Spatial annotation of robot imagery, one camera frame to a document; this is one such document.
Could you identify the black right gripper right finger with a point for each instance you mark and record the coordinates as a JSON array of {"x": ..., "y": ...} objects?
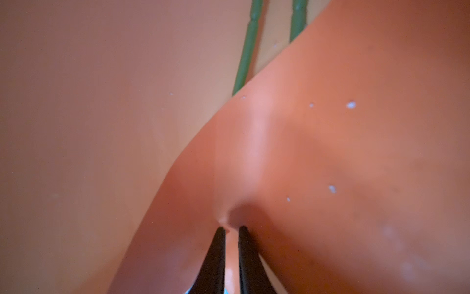
[{"x": 253, "y": 277}]

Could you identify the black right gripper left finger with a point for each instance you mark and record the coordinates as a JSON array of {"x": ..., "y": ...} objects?
[{"x": 211, "y": 277}]

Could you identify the orange wrapping paper sheet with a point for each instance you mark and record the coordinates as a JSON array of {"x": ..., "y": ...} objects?
[{"x": 346, "y": 153}]

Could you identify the cream fake rose stem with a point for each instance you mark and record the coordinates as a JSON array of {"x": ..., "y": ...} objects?
[{"x": 298, "y": 18}]

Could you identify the pink fake rose stem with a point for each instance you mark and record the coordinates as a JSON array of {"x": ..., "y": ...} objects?
[{"x": 256, "y": 10}]

